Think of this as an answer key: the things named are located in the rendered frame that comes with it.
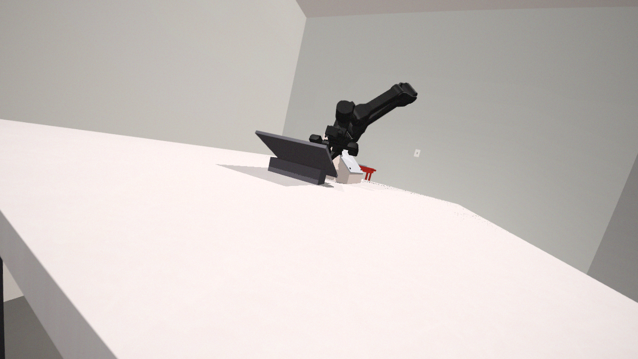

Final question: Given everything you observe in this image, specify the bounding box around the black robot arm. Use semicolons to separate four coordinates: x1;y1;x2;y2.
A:
325;83;417;144

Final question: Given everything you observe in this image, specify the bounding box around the grey switch panel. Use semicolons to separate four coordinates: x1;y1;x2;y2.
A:
255;130;338;185

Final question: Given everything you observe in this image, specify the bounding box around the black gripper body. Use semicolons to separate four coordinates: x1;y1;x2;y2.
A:
309;125;358;157

